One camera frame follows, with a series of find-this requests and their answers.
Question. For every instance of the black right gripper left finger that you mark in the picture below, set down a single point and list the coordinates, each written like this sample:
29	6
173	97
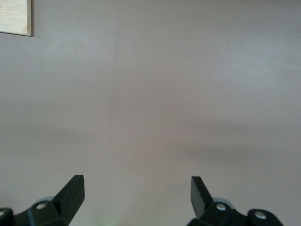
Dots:
63	207

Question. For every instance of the wooden cutting board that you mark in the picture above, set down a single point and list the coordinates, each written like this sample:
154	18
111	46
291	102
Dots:
14	16

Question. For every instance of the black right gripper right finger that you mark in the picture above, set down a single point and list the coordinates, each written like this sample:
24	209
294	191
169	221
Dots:
204	207

